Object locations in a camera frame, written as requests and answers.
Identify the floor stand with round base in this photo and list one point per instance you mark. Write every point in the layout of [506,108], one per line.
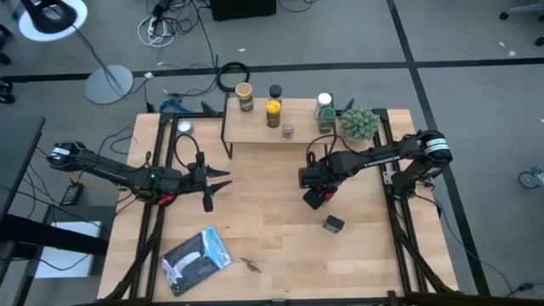
[108,85]

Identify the black box on floor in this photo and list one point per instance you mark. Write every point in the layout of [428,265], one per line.
[242,8]

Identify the grey chair base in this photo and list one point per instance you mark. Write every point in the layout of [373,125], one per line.
[527,7]

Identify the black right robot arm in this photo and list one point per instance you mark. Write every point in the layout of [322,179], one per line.
[374,159]

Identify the yellow lid spice jar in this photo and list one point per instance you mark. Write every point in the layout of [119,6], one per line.
[272,114]

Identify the brown dried leaf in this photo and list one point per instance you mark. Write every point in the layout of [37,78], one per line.
[251,264]

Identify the white lid spice bottle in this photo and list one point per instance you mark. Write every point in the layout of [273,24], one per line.
[324,99]

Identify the black power adapter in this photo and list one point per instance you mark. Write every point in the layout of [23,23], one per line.
[72,193]

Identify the small clear glass jar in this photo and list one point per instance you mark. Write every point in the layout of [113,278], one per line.
[287,130]

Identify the green lid oregano jar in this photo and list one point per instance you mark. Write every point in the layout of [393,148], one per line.
[327,119]

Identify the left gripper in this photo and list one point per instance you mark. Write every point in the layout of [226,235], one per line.
[200,183]

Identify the black lid spice bottle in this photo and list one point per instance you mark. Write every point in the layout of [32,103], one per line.
[275,90]

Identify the black chair base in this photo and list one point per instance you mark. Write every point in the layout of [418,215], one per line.
[5,91]

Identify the tan lid spice jar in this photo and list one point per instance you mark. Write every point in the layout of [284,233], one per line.
[244,95]

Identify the wooden shelf black metal legs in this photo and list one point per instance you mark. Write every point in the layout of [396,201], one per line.
[251,127]

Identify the silver metal bracket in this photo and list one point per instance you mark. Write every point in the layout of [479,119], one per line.
[387,177]

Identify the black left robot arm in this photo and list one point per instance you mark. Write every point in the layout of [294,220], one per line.
[115,172]

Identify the glossy printed bag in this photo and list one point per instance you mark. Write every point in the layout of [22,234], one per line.
[195,259]

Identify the potted green succulent plant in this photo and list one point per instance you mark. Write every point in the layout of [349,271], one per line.
[359,123]

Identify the grey caster wheel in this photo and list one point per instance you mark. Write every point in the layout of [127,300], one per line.
[529,178]

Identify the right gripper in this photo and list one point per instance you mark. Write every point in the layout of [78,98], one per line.
[316,176]

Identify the black desk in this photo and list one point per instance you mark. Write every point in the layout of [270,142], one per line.
[17,149]

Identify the dark green spice tin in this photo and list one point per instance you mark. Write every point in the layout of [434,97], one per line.
[333,224]

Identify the black metal table frame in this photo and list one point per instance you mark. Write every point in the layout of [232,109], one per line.
[191,115]

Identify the small silver round tin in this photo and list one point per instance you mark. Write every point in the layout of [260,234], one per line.
[185,126]

